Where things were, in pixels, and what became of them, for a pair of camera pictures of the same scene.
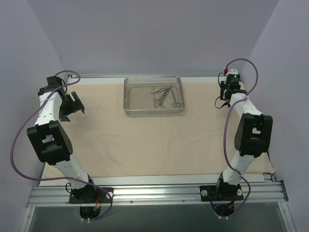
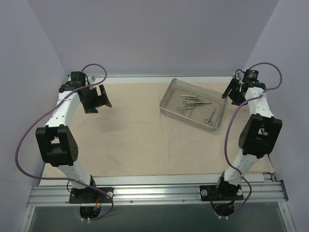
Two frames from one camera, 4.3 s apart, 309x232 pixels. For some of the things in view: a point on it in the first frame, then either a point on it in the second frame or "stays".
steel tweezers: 160,90 -> 195,97
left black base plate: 90,194 stays
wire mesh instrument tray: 145,96 -> 194,104
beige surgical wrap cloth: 108,142 stays
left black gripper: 73,104 -> 97,100
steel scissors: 175,92 -> 210,121
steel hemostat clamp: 161,101 -> 189,107
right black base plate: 223,191 stays
